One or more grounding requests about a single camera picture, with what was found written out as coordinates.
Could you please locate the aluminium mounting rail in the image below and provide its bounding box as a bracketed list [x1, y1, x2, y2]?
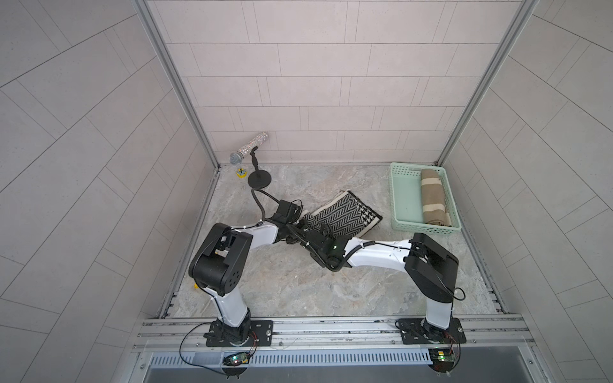
[128, 314, 536, 352]

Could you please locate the glittery silver microphone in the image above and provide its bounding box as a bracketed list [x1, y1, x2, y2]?
[229, 132, 269, 165]

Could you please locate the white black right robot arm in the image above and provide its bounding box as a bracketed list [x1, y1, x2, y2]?
[299, 230, 459, 331]

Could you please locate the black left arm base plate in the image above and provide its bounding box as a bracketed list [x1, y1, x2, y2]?
[204, 319, 274, 347]

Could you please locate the green circuit board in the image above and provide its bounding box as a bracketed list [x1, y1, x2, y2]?
[223, 352, 252, 367]
[429, 349, 457, 373]

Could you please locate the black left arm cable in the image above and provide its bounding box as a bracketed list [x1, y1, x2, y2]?
[251, 187, 284, 223]

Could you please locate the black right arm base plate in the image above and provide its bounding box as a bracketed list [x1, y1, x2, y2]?
[394, 318, 467, 345]

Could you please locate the mint green plastic basket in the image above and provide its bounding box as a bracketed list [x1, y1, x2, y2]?
[390, 162, 462, 236]

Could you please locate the right green circuit board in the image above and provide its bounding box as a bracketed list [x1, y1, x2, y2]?
[429, 349, 457, 373]

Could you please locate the left green circuit board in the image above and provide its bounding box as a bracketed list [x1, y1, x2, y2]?
[223, 352, 252, 367]

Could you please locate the black round microphone stand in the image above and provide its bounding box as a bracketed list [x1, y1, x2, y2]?
[247, 146, 271, 189]

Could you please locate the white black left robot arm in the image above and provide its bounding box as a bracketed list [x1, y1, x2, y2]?
[188, 200, 303, 346]

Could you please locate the black white houndstooth scarf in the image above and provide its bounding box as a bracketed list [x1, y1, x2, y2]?
[299, 191, 382, 238]

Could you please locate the small yellow toy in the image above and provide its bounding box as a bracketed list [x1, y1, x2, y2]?
[236, 168, 248, 179]

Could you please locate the brown beige plaid scarf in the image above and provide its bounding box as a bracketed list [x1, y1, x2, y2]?
[421, 169, 451, 227]

